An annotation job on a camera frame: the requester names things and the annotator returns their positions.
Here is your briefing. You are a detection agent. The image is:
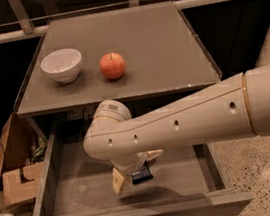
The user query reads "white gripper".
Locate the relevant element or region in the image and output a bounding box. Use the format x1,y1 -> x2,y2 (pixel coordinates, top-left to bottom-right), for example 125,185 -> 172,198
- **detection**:
111,150 -> 164,195

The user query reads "dark blue rxbar wrapper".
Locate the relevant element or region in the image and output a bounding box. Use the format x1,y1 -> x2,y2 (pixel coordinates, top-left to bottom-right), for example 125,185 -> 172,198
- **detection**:
131,162 -> 153,185

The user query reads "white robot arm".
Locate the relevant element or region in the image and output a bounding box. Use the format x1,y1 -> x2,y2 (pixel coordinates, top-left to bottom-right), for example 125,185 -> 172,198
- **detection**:
83,25 -> 270,193

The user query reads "grey open top drawer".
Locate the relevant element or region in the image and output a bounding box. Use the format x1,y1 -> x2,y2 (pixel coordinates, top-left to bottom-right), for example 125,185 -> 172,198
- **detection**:
33,125 -> 252,216

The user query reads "grey cabinet counter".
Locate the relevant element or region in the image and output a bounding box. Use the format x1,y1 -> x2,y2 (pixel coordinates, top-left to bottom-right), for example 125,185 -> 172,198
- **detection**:
15,2 -> 222,119

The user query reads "green snack bag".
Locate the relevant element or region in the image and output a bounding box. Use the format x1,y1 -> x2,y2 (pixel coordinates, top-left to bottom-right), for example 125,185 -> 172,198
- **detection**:
30,137 -> 47,164

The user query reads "red apple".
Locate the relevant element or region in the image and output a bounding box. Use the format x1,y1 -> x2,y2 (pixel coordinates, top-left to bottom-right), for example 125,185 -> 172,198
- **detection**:
99,52 -> 126,80

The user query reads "brown cardboard box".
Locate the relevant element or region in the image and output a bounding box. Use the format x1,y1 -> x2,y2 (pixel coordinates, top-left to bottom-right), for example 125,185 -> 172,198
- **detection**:
0,113 -> 45,207

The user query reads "white ceramic bowl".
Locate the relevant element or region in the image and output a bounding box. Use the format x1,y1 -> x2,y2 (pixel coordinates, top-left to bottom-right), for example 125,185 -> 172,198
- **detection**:
40,48 -> 82,83

